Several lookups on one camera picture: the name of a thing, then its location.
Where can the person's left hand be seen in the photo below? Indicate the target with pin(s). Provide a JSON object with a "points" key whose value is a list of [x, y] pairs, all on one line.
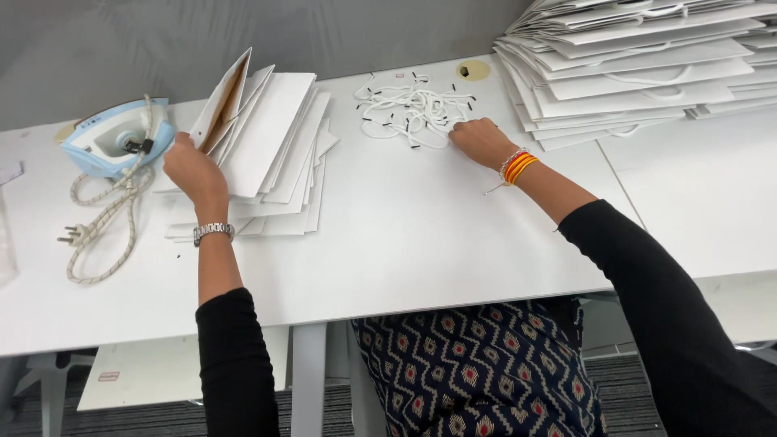
{"points": [[197, 176]]}

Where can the person's right hand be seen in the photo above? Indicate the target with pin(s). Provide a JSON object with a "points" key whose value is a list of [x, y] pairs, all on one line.
{"points": [[485, 141]]}

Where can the person's right fingers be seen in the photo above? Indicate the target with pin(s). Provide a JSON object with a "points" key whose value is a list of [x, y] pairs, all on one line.
{"points": [[462, 132]]}

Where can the person's left fingers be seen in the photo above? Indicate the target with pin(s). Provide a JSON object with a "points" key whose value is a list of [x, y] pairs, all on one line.
{"points": [[182, 141]]}

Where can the white paper bag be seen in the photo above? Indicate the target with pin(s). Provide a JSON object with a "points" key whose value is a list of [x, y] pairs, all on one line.
{"points": [[223, 103]]}

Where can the orange and yellow bangles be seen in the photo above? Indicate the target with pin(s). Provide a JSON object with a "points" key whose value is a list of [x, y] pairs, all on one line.
{"points": [[517, 165]]}

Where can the light blue clothes iron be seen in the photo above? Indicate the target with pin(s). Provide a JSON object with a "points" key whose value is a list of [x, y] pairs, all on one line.
{"points": [[109, 142]]}

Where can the silver wristwatch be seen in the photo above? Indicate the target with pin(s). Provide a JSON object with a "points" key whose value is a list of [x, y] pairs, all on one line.
{"points": [[212, 231]]}

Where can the stack of flat paper bags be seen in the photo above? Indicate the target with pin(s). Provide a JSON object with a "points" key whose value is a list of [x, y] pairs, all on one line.
{"points": [[279, 152]]}

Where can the white board under table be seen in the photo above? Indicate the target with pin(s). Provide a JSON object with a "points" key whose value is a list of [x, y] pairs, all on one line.
{"points": [[164, 370]]}

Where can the person's patterned dark clothing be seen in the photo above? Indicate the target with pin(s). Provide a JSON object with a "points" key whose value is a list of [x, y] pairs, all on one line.
{"points": [[485, 370]]}

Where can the white table leg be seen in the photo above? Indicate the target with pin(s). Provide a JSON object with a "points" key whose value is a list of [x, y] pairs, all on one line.
{"points": [[308, 382]]}

